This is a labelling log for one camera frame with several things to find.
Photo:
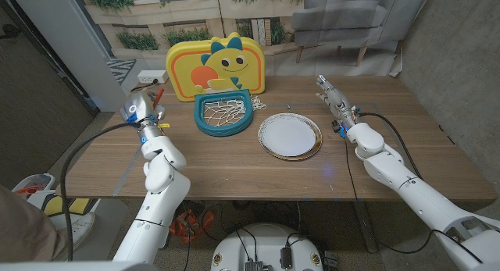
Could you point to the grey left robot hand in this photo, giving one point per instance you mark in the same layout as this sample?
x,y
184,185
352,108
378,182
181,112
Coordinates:
x,y
142,109

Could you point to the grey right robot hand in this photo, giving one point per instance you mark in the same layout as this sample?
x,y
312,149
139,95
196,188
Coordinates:
x,y
338,103

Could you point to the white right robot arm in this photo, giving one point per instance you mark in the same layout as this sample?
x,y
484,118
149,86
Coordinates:
x,y
418,200

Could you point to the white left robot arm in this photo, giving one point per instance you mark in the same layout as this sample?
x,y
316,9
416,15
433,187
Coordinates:
x,y
164,197

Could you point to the yellow dinosaur toy basketball hoop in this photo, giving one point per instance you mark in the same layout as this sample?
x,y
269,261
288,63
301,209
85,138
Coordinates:
x,y
234,64

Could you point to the white power strip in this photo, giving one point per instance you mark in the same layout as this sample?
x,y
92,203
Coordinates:
x,y
152,76

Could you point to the printed backdrop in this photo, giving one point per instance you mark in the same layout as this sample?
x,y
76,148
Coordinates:
x,y
332,56

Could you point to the yellow black striped object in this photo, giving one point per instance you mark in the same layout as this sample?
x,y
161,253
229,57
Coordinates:
x,y
80,204

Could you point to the orange tool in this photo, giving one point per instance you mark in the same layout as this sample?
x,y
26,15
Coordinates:
x,y
199,222

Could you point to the white bin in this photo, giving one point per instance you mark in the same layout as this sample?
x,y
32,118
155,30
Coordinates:
x,y
37,181

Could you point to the white shoe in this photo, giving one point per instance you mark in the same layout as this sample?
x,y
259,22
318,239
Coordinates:
x,y
80,230

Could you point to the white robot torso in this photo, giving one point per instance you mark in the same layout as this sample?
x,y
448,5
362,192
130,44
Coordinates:
x,y
265,239

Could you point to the black adapter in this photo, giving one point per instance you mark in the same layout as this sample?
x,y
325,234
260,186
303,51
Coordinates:
x,y
286,257

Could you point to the brown trouser leg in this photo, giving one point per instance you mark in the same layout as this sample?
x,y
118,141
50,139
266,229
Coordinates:
x,y
23,224

